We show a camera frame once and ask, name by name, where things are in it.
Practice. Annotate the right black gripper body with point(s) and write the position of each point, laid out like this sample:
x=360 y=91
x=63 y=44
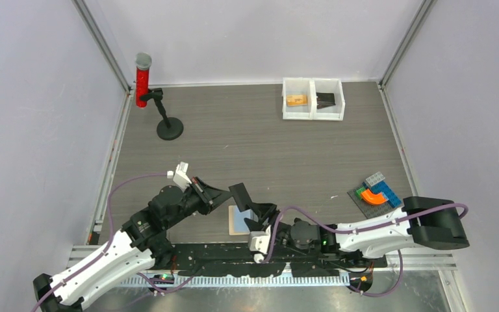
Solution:
x=283 y=231

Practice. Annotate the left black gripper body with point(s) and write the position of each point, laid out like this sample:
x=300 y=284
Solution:
x=192 y=203

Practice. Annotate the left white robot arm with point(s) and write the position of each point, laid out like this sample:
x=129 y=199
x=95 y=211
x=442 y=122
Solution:
x=140 y=244

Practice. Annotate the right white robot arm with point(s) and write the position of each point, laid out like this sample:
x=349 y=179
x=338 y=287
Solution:
x=429 y=222

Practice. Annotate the gold card in bin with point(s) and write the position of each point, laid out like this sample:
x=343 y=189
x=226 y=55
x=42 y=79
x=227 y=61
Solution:
x=296 y=100

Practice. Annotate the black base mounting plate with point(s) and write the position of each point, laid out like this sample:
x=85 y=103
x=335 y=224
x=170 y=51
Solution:
x=235 y=259

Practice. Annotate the black stand with round base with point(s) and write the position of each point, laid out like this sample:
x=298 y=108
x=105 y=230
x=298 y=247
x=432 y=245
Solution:
x=169 y=128

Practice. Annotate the colourful toy brick assembly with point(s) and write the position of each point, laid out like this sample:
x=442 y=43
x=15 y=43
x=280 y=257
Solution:
x=373 y=197

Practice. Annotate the white two-compartment bin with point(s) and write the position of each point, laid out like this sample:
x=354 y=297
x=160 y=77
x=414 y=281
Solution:
x=310 y=86

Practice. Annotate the red cylinder with grey cap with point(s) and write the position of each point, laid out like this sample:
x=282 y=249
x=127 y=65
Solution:
x=143 y=63

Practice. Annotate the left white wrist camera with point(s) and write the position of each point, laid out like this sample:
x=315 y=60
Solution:
x=179 y=176

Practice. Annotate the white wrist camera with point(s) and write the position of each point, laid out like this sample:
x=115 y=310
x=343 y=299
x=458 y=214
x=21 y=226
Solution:
x=179 y=176
x=259 y=243

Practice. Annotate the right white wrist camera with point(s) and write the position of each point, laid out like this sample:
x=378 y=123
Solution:
x=259 y=243

